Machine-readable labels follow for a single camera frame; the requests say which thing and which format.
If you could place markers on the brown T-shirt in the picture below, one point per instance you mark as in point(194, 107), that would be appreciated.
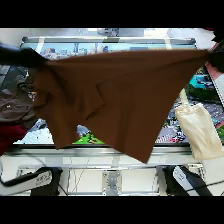
point(126, 96)

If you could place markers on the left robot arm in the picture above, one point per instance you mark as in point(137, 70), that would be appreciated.
point(20, 55)

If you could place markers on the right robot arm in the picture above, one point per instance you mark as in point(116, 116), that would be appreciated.
point(186, 181)

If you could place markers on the cream garment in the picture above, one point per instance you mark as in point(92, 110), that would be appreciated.
point(200, 133)

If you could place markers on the dark brown garment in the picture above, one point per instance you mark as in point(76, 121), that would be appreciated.
point(15, 106)

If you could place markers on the red garment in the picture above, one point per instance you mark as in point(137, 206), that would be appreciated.
point(8, 136)

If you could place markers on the silver frame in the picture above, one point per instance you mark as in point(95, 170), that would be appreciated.
point(111, 181)

